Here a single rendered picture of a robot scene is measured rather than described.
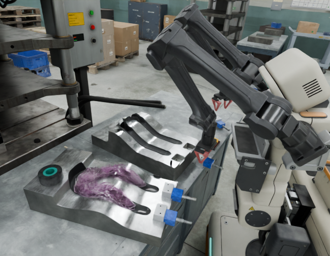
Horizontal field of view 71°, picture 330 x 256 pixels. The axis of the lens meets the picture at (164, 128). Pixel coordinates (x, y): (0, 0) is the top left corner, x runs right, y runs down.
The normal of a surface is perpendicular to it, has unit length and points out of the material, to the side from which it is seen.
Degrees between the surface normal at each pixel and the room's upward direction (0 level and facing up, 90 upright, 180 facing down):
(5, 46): 90
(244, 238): 0
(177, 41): 50
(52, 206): 90
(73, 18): 90
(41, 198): 90
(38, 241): 0
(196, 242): 0
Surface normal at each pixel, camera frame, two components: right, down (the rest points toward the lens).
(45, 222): 0.07, -0.85
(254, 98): 0.15, -0.15
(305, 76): -0.18, 0.50
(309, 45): -0.49, 0.43
